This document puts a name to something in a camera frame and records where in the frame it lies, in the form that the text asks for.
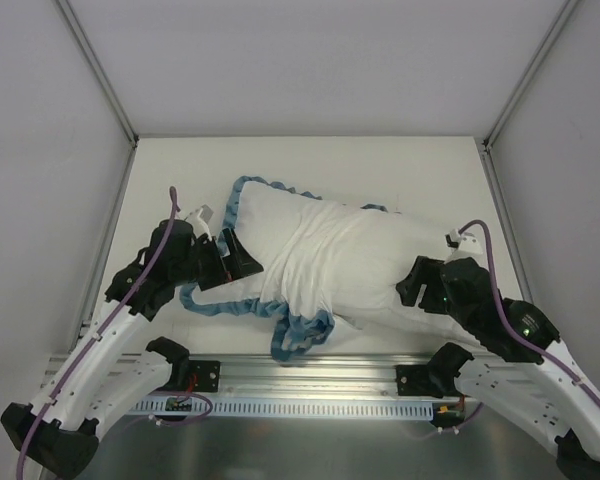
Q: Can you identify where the white pillow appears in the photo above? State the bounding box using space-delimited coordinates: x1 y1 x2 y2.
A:
329 209 478 347

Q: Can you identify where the white pillowcase with blue ruffle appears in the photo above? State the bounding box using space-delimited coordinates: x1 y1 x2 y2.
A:
179 176 390 362

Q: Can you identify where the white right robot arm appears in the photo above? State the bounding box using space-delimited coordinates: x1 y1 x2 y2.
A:
396 256 600 479

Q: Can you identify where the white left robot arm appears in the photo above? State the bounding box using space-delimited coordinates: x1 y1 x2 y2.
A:
0 219 264 479

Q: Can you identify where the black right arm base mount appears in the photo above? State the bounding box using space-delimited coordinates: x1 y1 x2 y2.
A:
394 342 474 399

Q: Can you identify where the aluminium mounting rail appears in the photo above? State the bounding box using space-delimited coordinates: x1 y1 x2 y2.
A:
39 352 481 401

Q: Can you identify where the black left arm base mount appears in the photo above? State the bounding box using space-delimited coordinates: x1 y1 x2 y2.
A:
146 337 221 393

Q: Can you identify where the white slotted cable duct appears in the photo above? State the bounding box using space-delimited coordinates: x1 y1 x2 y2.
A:
129 396 434 421

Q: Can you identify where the left aluminium frame post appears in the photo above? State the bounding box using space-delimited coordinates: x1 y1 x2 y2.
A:
53 0 139 148

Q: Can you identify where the aluminium frame post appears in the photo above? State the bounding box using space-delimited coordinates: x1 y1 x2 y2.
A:
53 0 139 148
481 0 581 151

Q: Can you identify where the right aluminium frame post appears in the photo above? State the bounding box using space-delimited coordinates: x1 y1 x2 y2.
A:
481 0 581 151

